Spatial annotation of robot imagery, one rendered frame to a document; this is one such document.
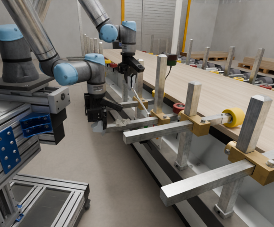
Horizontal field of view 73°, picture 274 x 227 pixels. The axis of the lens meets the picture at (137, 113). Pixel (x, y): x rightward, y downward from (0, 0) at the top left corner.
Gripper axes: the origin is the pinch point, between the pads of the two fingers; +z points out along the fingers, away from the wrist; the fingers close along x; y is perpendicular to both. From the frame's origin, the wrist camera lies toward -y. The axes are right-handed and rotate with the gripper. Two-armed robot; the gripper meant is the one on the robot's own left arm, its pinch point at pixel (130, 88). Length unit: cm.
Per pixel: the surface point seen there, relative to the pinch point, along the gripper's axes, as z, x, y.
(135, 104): 10.6, -3.8, -0.8
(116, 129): 10.6, 24.3, -17.1
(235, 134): 5, -4, -59
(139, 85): -0.1, -8.6, 1.5
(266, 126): 5, -22, -66
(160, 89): -5.1, -0.1, -22.1
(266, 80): 12, -150, -36
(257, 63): -8, -111, -33
